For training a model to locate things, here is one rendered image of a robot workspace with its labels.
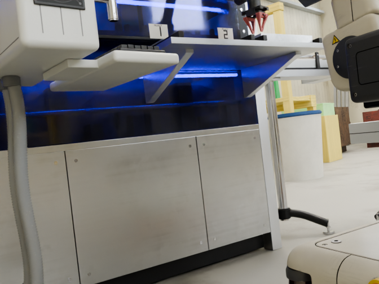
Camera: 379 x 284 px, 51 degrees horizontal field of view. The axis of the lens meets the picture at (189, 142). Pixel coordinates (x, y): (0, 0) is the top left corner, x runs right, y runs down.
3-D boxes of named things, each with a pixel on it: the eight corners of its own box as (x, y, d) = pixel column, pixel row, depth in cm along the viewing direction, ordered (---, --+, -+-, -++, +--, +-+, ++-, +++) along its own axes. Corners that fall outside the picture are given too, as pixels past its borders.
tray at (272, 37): (209, 63, 171) (208, 56, 171) (256, 63, 184) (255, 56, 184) (261, 43, 141) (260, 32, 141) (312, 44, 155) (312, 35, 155)
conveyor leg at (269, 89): (272, 220, 217) (256, 80, 216) (284, 217, 221) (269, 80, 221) (284, 222, 209) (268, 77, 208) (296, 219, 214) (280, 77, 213)
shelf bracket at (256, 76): (243, 97, 183) (241, 69, 183) (249, 97, 185) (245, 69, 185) (299, 84, 154) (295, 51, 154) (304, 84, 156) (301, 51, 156)
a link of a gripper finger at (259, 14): (256, 35, 174) (254, 14, 174) (270, 31, 169) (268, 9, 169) (247, 34, 170) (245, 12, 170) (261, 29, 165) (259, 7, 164)
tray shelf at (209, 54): (114, 75, 160) (113, 70, 160) (249, 72, 196) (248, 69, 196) (171, 43, 119) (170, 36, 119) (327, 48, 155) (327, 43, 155)
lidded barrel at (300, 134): (338, 173, 439) (331, 109, 438) (312, 182, 398) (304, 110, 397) (291, 174, 481) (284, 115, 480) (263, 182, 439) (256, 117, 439)
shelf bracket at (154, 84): (145, 103, 157) (141, 70, 157) (152, 102, 159) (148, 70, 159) (190, 88, 128) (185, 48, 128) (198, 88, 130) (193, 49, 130)
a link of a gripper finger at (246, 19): (253, 36, 176) (251, 15, 176) (267, 32, 171) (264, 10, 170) (244, 35, 171) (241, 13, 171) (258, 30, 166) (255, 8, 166)
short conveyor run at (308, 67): (250, 76, 198) (246, 45, 198) (230, 82, 211) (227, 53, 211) (339, 75, 233) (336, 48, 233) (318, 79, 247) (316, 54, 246)
